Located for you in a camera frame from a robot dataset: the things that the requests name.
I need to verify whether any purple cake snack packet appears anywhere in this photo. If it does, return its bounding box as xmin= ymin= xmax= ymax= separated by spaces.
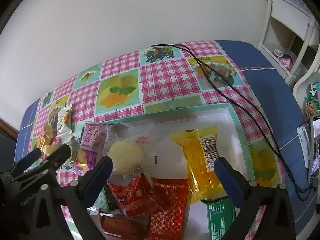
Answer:
xmin=74 ymin=122 xmax=111 ymax=177

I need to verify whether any black cable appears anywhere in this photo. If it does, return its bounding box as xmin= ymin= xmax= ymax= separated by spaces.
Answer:
xmin=150 ymin=43 xmax=317 ymax=202

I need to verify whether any dark green snack packet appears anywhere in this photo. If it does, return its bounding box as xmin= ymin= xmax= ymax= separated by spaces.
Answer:
xmin=201 ymin=197 xmax=236 ymax=240

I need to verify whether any smartphone on stand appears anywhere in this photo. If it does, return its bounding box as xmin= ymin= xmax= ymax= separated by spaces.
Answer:
xmin=297 ymin=114 xmax=319 ymax=183

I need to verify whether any red orange patterned packet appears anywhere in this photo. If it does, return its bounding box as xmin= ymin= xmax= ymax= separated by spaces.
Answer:
xmin=145 ymin=178 xmax=188 ymax=239

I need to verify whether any white persimmon snack packet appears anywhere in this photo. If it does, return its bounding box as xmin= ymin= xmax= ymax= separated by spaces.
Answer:
xmin=57 ymin=105 xmax=72 ymax=137

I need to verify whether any orange cream cake packet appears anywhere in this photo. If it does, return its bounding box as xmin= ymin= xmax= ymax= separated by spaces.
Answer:
xmin=35 ymin=122 xmax=57 ymax=152

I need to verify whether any small round white candy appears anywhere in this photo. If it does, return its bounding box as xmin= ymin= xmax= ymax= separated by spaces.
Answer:
xmin=42 ymin=145 xmax=60 ymax=156

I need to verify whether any blue plaid cloth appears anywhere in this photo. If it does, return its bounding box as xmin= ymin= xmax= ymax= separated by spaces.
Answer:
xmin=14 ymin=40 xmax=317 ymax=234

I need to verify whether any teal patterned snack packet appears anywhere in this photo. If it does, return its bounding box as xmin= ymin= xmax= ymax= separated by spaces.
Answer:
xmin=87 ymin=187 xmax=109 ymax=213

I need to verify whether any red box snack packet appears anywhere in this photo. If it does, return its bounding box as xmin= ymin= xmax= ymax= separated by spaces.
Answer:
xmin=99 ymin=216 xmax=145 ymax=240

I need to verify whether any white shelf unit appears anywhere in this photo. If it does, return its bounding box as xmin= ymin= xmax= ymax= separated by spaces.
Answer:
xmin=258 ymin=0 xmax=319 ymax=85

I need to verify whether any yellow cake snack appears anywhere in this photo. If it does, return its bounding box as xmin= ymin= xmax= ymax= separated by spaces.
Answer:
xmin=170 ymin=125 xmax=223 ymax=204

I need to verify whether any patchwork plastic tablecloth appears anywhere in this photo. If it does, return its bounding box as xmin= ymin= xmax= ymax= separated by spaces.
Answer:
xmin=27 ymin=41 xmax=285 ymax=239

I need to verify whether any clear round pastry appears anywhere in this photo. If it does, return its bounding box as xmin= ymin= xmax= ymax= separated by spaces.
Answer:
xmin=106 ymin=132 xmax=159 ymax=176

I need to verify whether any red flower biscuit packet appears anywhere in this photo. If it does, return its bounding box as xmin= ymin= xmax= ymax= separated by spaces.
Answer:
xmin=107 ymin=173 xmax=151 ymax=217

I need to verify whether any teal cardboard box tray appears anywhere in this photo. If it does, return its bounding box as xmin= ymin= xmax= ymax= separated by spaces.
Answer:
xmin=82 ymin=102 xmax=255 ymax=240

